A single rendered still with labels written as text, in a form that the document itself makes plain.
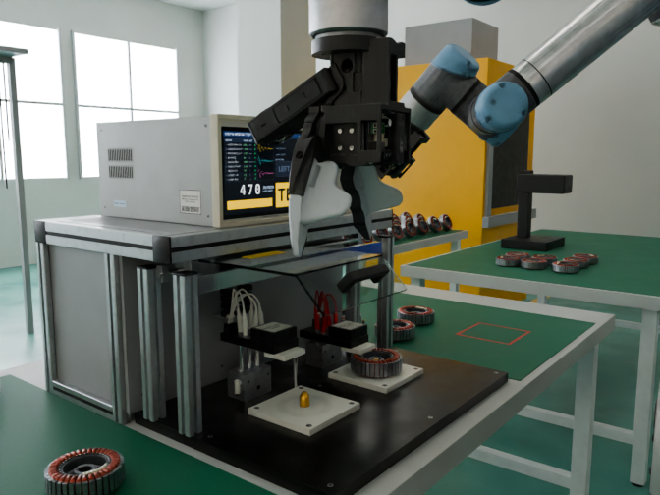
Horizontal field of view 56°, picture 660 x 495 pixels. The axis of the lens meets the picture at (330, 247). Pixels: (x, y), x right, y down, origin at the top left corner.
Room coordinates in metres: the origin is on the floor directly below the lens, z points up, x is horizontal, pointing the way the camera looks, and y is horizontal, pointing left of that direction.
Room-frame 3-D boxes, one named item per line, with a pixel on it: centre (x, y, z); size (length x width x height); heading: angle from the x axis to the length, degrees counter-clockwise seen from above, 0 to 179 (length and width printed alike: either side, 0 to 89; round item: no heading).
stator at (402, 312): (1.82, -0.26, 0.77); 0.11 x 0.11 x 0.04
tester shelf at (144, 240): (1.40, 0.23, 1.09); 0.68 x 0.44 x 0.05; 142
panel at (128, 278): (1.36, 0.17, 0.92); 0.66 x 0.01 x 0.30; 142
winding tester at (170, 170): (1.41, 0.22, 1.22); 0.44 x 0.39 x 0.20; 142
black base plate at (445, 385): (1.21, -0.01, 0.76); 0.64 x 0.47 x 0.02; 142
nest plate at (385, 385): (1.30, -0.10, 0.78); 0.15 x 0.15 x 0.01; 52
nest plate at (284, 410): (1.10, 0.05, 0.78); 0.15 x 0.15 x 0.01; 52
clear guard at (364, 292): (1.10, 0.06, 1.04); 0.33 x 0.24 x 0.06; 52
